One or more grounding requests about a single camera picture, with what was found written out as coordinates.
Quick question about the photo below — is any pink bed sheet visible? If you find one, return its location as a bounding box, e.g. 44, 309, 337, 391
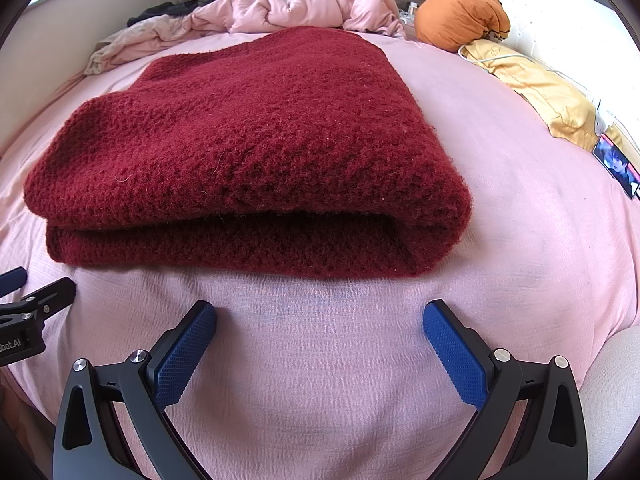
0, 29, 640, 480

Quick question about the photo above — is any yellow pillow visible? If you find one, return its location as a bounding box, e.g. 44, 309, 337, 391
460, 39, 601, 154

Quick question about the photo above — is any white padded headboard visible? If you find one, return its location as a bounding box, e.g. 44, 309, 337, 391
500, 0, 640, 126

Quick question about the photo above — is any smartphone with lit screen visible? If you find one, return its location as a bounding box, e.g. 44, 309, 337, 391
592, 132, 640, 200

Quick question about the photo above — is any dark red knitted sweater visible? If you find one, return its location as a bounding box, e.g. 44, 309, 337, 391
22, 26, 475, 281

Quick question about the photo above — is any white cable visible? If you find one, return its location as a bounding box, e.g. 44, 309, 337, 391
457, 44, 592, 97

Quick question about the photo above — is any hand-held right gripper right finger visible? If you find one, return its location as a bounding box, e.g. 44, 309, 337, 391
422, 299, 590, 480

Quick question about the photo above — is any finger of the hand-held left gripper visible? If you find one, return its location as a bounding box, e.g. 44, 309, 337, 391
0, 267, 27, 297
9, 277, 77, 321

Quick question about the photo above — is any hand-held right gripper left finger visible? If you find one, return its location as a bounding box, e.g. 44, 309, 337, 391
52, 300, 218, 480

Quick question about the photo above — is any dark clothes pile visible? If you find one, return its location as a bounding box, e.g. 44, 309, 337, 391
126, 0, 201, 28

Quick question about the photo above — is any beige crumpled cloth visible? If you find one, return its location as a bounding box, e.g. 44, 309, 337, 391
84, 12, 236, 77

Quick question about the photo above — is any pink duvet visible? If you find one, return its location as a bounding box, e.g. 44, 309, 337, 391
187, 0, 408, 39

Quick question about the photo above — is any orange pillow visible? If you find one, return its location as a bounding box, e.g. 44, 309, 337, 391
414, 0, 512, 54

